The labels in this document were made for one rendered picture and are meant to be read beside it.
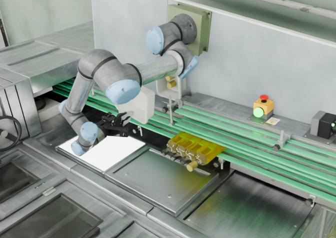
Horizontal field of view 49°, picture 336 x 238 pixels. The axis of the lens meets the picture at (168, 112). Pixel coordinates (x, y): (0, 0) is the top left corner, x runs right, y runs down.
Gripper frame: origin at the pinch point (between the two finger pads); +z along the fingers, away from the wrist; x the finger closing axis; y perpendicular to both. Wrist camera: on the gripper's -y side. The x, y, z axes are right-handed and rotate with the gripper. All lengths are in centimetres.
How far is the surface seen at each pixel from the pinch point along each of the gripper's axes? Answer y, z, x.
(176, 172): -28.6, -1.7, 23.4
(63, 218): -5, -54, 24
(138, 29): 29, 39, -23
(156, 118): -3.0, 14.1, 11.0
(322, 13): -53, 95, -32
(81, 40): 102, 50, 8
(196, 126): -27.3, 17.3, 6.9
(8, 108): 70, -31, 8
